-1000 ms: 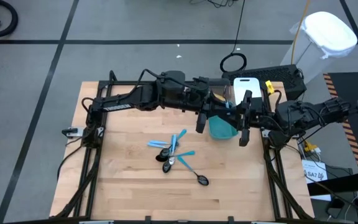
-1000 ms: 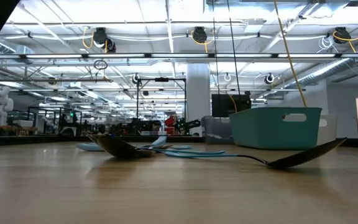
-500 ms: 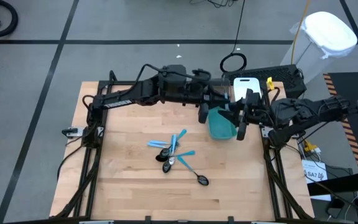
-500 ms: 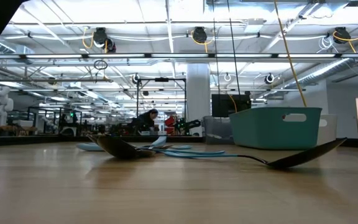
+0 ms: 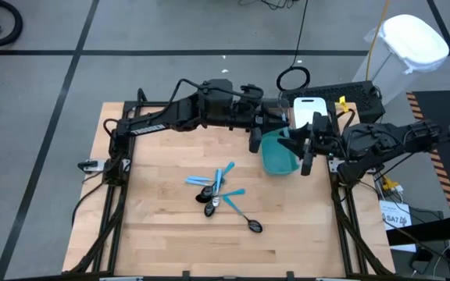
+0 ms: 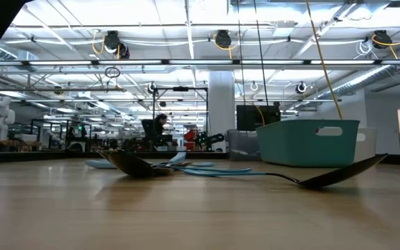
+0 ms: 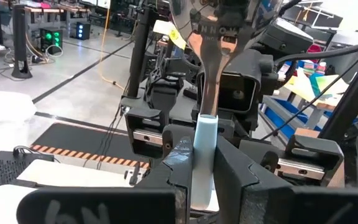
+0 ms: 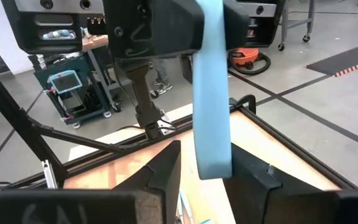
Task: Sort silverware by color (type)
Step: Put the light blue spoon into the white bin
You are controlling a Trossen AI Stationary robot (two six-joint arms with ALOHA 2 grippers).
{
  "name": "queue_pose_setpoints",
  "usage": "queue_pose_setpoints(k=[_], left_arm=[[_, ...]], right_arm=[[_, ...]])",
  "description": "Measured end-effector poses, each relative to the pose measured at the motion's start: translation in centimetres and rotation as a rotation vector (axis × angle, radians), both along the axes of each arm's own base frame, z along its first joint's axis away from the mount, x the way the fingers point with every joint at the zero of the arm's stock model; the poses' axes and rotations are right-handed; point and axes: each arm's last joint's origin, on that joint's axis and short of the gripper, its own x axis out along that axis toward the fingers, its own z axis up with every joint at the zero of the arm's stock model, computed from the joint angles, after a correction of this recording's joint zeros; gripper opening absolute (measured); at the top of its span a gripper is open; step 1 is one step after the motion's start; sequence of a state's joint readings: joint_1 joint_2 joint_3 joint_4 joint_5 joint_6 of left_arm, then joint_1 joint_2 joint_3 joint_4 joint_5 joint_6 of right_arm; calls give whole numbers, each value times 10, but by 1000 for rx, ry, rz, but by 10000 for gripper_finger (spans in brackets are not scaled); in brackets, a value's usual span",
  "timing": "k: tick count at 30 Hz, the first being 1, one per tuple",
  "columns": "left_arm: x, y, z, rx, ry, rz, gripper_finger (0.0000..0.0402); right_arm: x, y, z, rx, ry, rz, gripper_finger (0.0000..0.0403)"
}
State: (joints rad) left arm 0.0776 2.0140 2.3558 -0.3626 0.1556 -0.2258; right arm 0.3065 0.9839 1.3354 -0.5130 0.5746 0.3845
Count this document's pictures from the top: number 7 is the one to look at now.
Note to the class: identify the green lit computer tower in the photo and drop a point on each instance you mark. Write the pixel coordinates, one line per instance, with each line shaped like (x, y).
(51, 40)

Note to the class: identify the black post on stand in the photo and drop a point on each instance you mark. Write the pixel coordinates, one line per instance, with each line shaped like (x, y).
(20, 40)

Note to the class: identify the blue lit computer box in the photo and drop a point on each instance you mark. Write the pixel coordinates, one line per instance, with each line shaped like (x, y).
(83, 30)

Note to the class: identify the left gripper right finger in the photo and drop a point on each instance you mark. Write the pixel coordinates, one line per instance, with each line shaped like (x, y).
(291, 208)

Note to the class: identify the white lidded trash can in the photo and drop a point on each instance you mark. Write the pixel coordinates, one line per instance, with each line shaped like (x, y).
(5, 107)

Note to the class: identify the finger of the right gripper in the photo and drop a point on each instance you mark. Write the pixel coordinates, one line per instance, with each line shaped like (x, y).
(259, 155)
(171, 140)

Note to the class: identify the black metal table frame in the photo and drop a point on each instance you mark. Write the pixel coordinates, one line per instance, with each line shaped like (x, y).
(353, 93)

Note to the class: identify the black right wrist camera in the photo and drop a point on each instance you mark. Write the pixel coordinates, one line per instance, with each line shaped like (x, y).
(238, 93)

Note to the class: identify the black hazard striped mat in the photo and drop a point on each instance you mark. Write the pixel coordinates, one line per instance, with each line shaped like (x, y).
(82, 140)

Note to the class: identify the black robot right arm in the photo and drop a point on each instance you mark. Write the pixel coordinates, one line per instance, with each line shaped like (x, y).
(284, 37)

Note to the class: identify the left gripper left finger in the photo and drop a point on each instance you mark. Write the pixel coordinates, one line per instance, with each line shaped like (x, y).
(104, 208)

